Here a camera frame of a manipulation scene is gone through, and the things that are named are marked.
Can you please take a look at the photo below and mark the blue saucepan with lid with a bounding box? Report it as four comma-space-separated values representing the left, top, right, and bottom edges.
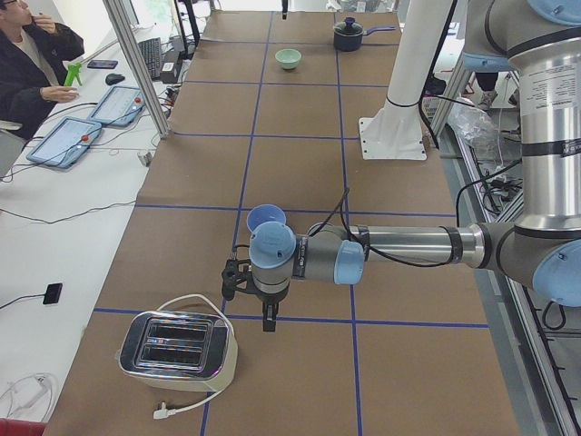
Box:
333, 16, 396, 52

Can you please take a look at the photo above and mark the black keyboard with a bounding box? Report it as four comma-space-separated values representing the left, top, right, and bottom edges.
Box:
137, 37, 162, 80

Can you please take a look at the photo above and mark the white chrome toaster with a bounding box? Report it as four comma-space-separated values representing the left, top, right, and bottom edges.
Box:
118, 311, 238, 392

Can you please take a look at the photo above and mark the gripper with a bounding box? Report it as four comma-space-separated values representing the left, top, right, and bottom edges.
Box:
252, 273, 290, 332

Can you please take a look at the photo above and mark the person in black jacket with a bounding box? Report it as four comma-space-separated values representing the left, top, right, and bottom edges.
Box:
1, 1, 84, 140

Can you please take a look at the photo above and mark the clear plastic bag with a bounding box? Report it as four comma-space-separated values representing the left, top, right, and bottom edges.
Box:
448, 104, 497, 153

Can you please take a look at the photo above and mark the blue bowl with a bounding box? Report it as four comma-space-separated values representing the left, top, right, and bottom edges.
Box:
246, 203, 287, 232

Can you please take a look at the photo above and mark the green plastic clamp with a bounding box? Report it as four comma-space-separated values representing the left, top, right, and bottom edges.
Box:
64, 63, 83, 86

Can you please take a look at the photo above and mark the blue teach pendant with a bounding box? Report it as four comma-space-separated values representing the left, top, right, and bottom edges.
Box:
87, 85, 144, 127
26, 116, 103, 168

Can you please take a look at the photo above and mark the white charger cable bundle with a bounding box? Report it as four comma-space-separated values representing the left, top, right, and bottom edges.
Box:
0, 372, 58, 421

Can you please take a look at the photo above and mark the black computer mouse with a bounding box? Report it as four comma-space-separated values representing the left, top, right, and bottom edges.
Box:
105, 73, 125, 86

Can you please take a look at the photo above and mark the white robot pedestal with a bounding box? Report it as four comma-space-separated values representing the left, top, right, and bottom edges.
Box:
359, 0, 456, 161

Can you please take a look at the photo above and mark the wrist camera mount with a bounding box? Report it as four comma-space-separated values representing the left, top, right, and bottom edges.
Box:
222, 259, 257, 301

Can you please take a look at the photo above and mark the aluminium frame post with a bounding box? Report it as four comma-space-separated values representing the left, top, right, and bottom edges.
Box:
103, 0, 170, 139

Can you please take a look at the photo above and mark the far blue teach pendant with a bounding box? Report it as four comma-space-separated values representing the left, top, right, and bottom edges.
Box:
87, 85, 144, 127

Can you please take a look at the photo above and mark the black smartphone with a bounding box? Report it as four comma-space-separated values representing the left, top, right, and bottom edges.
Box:
87, 59, 118, 70

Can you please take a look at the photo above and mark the green bowl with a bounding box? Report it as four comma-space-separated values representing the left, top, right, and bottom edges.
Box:
274, 48, 302, 71

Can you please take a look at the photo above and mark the near blue teach pendant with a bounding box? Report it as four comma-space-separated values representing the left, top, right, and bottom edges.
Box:
26, 116, 103, 168

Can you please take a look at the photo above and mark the white toaster power cord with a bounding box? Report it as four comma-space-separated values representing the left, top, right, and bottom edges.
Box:
152, 293, 228, 421

